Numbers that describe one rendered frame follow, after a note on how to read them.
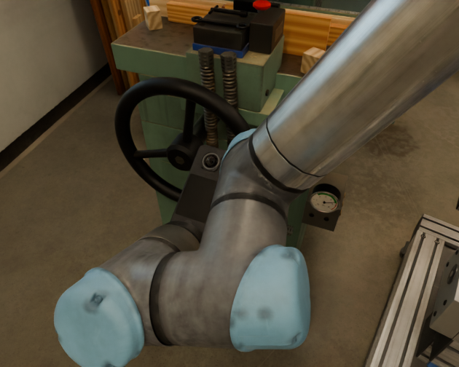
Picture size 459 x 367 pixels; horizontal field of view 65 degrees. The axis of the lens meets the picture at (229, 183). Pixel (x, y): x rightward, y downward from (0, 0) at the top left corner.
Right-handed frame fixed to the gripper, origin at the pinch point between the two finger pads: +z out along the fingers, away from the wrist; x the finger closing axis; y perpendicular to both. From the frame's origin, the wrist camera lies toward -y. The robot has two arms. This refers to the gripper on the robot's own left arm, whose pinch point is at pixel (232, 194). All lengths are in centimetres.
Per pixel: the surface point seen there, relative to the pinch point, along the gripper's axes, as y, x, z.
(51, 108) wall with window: 16, -141, 111
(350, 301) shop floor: 52, 33, 72
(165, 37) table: -23.7, -27.3, 22.0
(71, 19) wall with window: -33, -143, 125
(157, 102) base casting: -9.4, -27.5, 22.2
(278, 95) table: -16.4, 1.3, 15.4
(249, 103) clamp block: -14.3, -2.2, 8.4
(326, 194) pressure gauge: 1.6, 14.5, 21.3
